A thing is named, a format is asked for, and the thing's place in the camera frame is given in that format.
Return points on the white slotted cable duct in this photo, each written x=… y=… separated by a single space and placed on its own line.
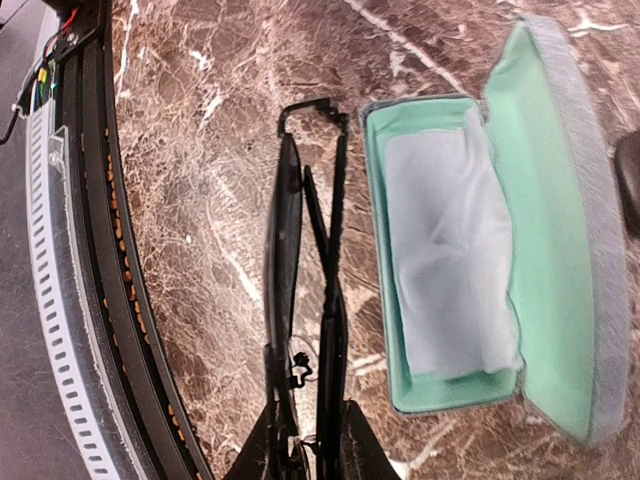
x=54 y=322

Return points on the black hard glasses case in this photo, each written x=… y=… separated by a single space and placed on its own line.
x=626 y=165

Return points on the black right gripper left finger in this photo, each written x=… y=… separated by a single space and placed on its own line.
x=260 y=445

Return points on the black frame sunglasses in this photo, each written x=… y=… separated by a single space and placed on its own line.
x=305 y=355

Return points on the blue textured glasses case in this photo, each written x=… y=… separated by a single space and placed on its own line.
x=568 y=287

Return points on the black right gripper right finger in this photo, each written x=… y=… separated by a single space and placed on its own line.
x=349 y=449

